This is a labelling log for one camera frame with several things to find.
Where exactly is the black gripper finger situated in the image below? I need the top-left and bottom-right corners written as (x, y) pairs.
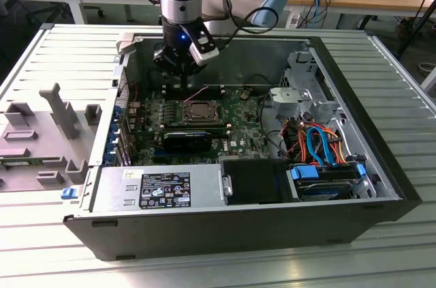
top-left (185, 64), bottom-right (208, 91)
top-left (152, 48), bottom-right (187, 91)

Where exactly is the silver CPU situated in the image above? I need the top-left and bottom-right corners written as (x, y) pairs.
top-left (189, 101), bottom-right (214, 119)

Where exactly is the black-clipped RAM slot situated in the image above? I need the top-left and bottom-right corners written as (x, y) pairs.
top-left (166, 93), bottom-right (222, 98)
top-left (163, 123), bottom-right (228, 128)
top-left (166, 87), bottom-right (222, 92)
top-left (163, 129), bottom-right (228, 133)

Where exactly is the blue expansion slot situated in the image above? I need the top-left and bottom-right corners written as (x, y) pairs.
top-left (152, 152), bottom-right (180, 163)

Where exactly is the black plastic disk bay cover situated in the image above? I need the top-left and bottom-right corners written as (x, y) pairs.
top-left (220, 159), bottom-right (294, 205)

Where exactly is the black graphics card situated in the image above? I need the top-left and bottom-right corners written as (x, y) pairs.
top-left (162, 130), bottom-right (213, 154)

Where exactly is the green motherboard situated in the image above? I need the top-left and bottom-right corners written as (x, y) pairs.
top-left (127, 86), bottom-right (273, 166)

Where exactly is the silver drive cage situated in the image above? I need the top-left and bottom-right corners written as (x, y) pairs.
top-left (268, 48), bottom-right (345, 124)

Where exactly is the grey power supply unit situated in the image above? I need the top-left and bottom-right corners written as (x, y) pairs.
top-left (89, 164), bottom-right (228, 212)

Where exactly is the grey parts rack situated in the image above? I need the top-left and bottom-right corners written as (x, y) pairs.
top-left (0, 82), bottom-right (103, 193)

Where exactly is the hard disk in blue carrier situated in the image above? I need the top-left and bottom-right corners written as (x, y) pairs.
top-left (287, 163), bottom-right (368, 203)

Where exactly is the black PC case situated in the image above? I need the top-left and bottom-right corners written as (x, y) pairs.
top-left (63, 31), bottom-right (423, 262)

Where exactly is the black tripod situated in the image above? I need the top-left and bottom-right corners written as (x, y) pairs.
top-left (396, 0), bottom-right (436, 59)

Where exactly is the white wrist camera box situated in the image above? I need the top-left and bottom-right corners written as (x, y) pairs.
top-left (188, 36), bottom-right (219, 67)

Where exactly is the black camera cable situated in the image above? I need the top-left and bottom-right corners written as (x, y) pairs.
top-left (213, 5), bottom-right (281, 51)

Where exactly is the orange wire bundle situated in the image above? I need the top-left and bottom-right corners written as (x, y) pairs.
top-left (295, 126), bottom-right (309, 165)
top-left (323, 127), bottom-right (350, 166)

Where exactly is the blue flat wire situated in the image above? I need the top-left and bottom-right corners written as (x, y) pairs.
top-left (305, 125), bottom-right (339, 169)

